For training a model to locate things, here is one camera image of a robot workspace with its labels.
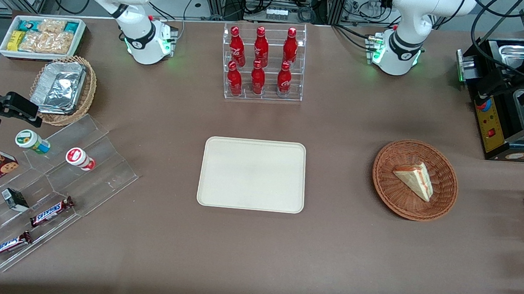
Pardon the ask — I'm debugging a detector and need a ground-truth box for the black sandwich press machine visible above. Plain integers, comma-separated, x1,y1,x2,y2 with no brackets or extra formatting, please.
448,34,524,164

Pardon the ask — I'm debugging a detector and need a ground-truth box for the aluminium foil tray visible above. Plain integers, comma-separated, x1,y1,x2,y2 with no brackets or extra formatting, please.
29,59,88,117

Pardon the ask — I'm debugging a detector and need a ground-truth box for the light tan wicker basket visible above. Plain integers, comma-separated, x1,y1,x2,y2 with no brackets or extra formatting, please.
27,52,99,129

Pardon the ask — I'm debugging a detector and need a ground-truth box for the triangular sandwich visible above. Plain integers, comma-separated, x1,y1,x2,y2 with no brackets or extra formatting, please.
390,160,436,202

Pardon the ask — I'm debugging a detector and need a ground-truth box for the brown wicker basket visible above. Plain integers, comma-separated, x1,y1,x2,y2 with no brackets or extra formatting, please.
369,137,462,224

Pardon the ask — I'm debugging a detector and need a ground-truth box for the cream rectangular tray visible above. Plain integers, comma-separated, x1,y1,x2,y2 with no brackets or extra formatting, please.
196,135,310,215

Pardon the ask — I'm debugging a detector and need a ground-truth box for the green lid yogurt cup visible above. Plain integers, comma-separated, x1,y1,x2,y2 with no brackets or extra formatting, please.
14,129,52,156

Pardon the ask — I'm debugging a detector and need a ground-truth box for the white plastic snack bin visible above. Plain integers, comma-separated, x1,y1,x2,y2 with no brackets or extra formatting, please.
0,13,87,65

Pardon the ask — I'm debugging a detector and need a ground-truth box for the yellow snack packet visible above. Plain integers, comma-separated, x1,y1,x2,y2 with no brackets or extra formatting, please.
7,30,27,53

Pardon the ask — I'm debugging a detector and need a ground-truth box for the clear rice cracker pack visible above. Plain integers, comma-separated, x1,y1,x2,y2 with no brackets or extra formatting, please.
37,18,68,35
45,31,76,56
19,30,50,54

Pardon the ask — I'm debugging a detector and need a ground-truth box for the red lid yogurt cup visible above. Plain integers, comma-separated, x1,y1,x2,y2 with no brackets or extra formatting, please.
64,147,98,173

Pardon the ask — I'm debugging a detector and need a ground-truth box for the small black drink carton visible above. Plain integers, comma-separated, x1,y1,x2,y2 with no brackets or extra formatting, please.
0,187,31,214

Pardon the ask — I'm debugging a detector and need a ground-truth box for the Snickers chocolate bar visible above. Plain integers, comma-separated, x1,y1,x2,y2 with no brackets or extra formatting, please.
28,193,76,231
0,229,33,266

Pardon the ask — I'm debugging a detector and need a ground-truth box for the clear acrylic stepped display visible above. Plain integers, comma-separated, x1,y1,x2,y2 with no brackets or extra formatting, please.
0,107,145,283

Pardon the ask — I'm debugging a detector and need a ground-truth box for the clear acrylic bottle rack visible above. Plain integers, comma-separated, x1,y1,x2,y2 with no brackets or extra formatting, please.
218,17,309,105

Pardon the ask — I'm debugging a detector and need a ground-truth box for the red cola bottle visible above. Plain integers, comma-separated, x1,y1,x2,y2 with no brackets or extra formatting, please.
276,61,294,98
225,60,245,97
249,60,268,96
282,27,300,67
227,26,248,68
253,26,271,68

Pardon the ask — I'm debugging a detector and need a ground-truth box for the white power strip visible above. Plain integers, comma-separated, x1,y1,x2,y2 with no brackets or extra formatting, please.
265,7,289,20

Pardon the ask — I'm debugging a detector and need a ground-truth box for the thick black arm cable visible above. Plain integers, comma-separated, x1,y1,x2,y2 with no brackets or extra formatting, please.
467,0,524,80

